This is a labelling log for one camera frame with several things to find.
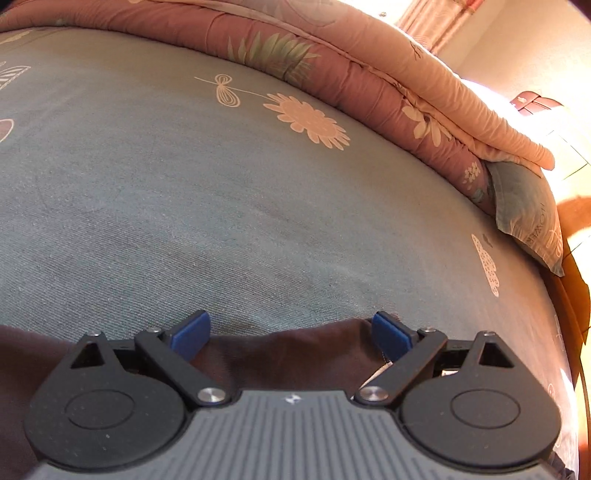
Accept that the pink floral quilt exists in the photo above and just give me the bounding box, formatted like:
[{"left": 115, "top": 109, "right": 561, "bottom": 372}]
[{"left": 0, "top": 0, "right": 557, "bottom": 217}]

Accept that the pink patterned curtain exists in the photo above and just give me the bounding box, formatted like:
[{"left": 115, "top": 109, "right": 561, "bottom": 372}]
[{"left": 394, "top": 0, "right": 485, "bottom": 51}]

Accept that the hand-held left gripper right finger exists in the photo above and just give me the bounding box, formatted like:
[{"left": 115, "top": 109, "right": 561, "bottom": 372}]
[{"left": 353, "top": 311, "right": 515, "bottom": 409}]

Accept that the wooden headboard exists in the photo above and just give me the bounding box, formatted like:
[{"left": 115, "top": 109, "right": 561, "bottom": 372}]
[{"left": 510, "top": 90, "right": 591, "bottom": 384}]

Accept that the blue-green printed pillow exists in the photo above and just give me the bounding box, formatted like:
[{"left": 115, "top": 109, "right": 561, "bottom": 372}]
[{"left": 487, "top": 159, "right": 566, "bottom": 278}]

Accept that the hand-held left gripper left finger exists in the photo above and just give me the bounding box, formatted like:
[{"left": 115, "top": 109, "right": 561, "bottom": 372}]
[{"left": 69, "top": 310, "right": 232, "bottom": 409}]

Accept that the cream and black printed sweatshirt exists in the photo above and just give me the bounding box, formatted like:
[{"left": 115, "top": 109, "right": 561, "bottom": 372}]
[{"left": 0, "top": 318, "right": 393, "bottom": 480}]

